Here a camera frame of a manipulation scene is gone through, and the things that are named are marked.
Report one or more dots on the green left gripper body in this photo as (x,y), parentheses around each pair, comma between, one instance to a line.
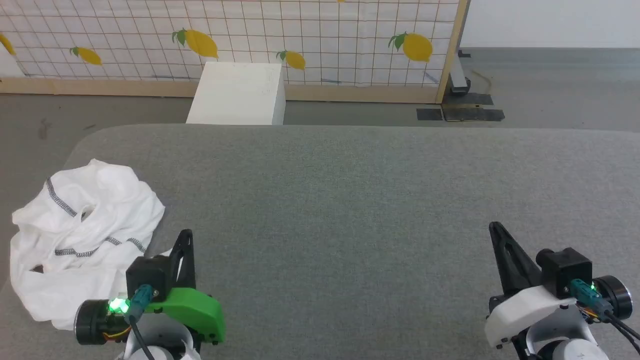
(200,312)

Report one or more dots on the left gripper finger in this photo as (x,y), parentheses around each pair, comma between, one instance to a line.
(184,265)

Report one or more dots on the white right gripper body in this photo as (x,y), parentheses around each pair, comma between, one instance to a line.
(525,310)

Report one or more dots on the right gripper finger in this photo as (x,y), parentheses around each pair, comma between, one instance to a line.
(515,270)

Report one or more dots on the white garment with grey stitching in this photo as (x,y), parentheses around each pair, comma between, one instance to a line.
(100,200)

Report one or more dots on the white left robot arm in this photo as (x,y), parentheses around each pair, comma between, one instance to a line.
(165,342)

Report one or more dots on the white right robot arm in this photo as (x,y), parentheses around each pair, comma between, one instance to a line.
(565,342)

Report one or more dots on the long black floor mat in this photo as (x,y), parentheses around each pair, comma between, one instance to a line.
(475,114)

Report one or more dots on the small black floor mat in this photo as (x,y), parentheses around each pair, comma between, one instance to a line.
(430,114)

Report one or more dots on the white rectangular box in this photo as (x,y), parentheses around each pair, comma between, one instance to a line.
(235,92)

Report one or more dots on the grey metal stand foot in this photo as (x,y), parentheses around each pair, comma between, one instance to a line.
(457,80)

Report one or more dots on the lemon print partition panel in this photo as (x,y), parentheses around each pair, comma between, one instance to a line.
(325,30)

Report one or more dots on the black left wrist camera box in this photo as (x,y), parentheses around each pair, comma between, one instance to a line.
(147,274)

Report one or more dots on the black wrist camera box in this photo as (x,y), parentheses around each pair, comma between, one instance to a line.
(565,270)
(147,274)

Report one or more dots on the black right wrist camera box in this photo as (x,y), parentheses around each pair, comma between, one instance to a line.
(565,270)

